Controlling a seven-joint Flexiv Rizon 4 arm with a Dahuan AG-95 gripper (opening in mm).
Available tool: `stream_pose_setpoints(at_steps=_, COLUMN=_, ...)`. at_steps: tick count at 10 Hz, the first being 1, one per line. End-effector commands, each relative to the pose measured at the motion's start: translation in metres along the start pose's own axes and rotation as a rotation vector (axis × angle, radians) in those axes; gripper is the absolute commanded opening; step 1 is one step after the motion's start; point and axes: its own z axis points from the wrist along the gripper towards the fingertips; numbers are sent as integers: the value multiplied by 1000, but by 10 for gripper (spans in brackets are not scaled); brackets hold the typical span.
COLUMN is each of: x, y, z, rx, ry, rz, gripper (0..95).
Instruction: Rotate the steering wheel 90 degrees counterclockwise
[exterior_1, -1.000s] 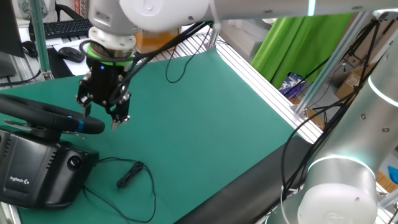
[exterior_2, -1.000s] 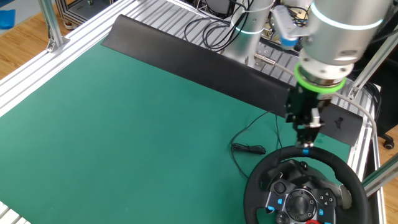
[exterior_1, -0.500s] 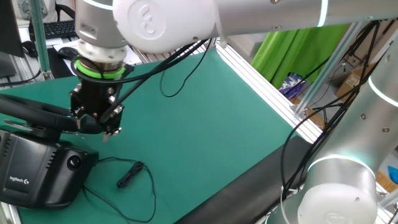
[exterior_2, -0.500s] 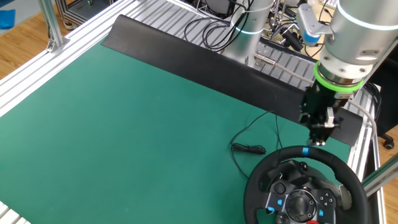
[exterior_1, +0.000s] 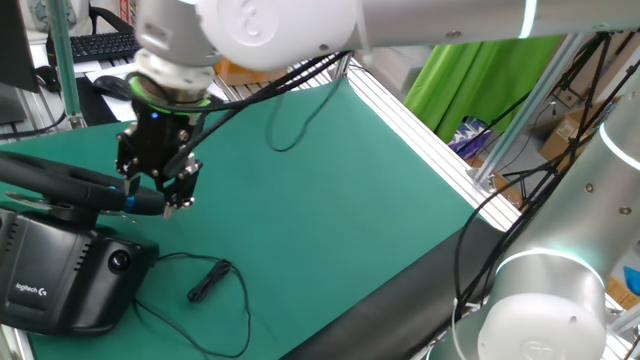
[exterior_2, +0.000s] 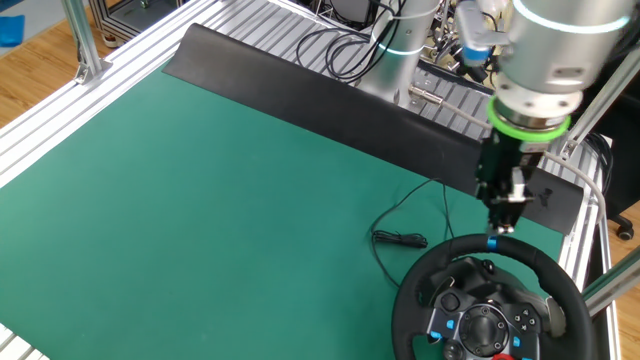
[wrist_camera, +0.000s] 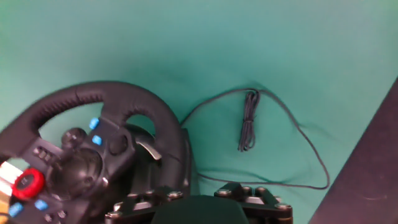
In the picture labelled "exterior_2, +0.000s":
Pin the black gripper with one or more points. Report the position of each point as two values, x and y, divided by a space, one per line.
500 165

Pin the black racing steering wheel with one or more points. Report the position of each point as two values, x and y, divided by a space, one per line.
482 327

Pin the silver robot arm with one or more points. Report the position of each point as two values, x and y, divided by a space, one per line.
550 60

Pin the black wheel base housing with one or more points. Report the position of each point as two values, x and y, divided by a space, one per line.
472 275

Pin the black office chair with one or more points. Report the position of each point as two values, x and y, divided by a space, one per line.
625 165

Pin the black power adapter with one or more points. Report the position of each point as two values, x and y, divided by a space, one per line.
477 74

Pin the green table mat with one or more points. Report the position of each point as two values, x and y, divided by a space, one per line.
150 225

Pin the aluminium frame post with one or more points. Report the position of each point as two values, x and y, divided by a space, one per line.
615 285
605 100
83 40

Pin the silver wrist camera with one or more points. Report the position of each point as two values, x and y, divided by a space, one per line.
475 30

